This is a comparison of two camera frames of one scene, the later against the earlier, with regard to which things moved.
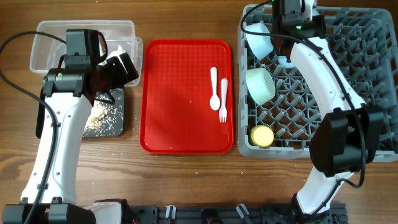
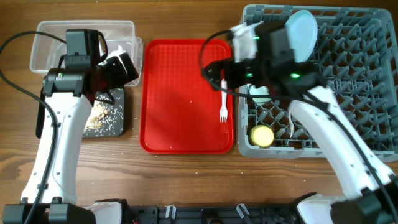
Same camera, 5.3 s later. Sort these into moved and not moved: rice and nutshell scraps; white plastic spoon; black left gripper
Moved: white plastic spoon
Not moved: rice and nutshell scraps; black left gripper
